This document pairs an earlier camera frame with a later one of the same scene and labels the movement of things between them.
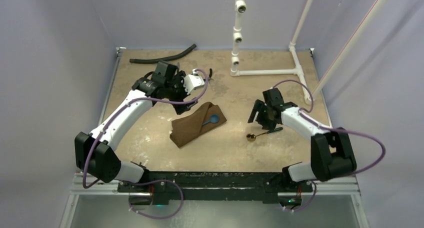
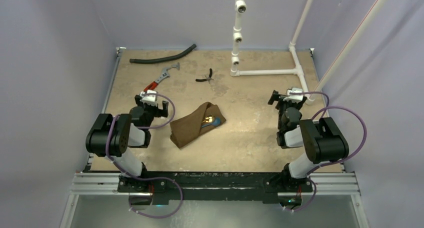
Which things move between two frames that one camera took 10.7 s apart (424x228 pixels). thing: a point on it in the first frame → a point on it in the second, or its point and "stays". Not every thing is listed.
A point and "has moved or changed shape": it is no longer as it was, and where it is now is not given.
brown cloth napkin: [186, 129] stays
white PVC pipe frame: [240, 8] stays
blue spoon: [214, 118] has moved or changed shape
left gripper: [178, 80] → [159, 113]
